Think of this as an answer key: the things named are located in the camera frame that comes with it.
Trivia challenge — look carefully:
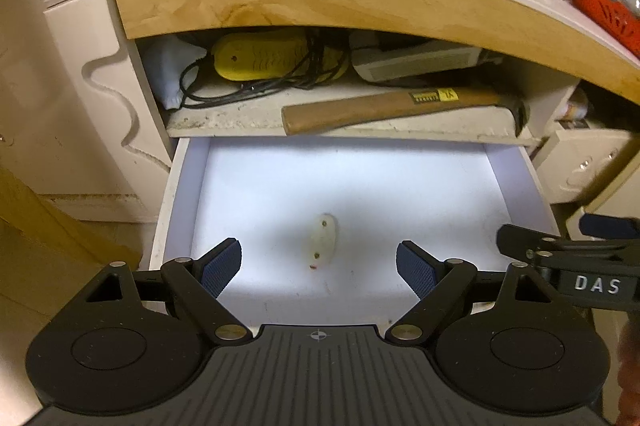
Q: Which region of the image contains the person's right forearm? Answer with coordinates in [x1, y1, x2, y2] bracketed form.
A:
[616, 319, 640, 426]

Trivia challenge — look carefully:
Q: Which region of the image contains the white drawer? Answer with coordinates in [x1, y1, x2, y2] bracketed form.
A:
[148, 138, 562, 343]

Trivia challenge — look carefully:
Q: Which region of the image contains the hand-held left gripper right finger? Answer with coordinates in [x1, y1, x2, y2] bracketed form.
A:
[384, 240, 553, 347]

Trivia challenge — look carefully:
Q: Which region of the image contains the yellow shoe dryer with cord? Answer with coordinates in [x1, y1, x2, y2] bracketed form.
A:
[179, 28, 351, 107]

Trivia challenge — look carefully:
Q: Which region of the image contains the white small drawer unit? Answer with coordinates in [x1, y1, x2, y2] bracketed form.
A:
[531, 124, 640, 247]

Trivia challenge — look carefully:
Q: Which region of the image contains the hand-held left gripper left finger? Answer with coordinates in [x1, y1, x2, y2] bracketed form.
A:
[86, 238, 254, 347]

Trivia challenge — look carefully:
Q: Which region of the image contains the white oval plastic piece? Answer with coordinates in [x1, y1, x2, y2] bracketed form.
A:
[310, 213, 339, 269]

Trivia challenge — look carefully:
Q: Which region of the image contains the white wooden cabinet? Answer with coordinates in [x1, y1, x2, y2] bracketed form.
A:
[0, 0, 640, 277]

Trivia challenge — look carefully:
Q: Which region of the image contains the orange plastic basket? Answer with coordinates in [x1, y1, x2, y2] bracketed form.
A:
[556, 0, 640, 58]

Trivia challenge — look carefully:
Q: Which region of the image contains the light plywood front panel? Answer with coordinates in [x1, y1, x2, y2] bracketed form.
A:
[113, 0, 640, 85]

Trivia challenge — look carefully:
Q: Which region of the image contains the wooden handle hammer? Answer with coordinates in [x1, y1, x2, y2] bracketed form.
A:
[281, 84, 531, 137]

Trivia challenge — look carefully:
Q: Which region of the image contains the grey white electric device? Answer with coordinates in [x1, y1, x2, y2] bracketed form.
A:
[349, 32, 486, 83]

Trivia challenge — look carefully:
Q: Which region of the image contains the white plastic bag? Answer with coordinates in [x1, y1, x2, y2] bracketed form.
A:
[143, 34, 208, 111]

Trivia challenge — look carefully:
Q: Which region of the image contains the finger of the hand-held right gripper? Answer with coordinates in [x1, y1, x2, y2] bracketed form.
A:
[496, 224, 576, 265]
[579, 213, 640, 243]

